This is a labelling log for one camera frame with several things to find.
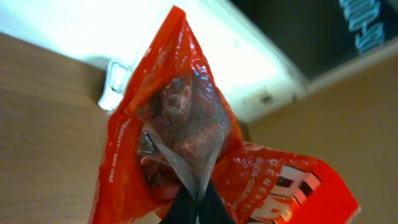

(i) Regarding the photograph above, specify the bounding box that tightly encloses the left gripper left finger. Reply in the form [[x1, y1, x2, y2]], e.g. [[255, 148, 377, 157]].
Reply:
[[159, 185, 197, 224]]

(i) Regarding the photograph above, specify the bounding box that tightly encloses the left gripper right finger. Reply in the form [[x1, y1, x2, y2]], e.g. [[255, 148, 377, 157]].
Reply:
[[198, 180, 236, 224]]

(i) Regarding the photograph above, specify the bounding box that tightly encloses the red snack bag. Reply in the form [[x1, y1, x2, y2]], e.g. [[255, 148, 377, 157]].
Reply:
[[90, 7, 360, 224]]

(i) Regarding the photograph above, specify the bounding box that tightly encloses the white barcode scanner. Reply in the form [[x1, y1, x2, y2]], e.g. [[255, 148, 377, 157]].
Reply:
[[98, 60, 132, 111]]

